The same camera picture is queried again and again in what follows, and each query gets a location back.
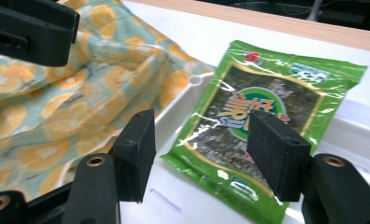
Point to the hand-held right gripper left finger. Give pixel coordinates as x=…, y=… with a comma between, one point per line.
x=135, y=155

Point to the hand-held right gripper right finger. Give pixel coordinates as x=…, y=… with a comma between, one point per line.
x=276, y=155

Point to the white plastic tray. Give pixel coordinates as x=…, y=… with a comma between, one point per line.
x=180, y=193

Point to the orange slice print cloth bag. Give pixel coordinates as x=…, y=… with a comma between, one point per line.
x=80, y=93

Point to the green seaweed snack packet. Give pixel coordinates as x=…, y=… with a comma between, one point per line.
x=267, y=77

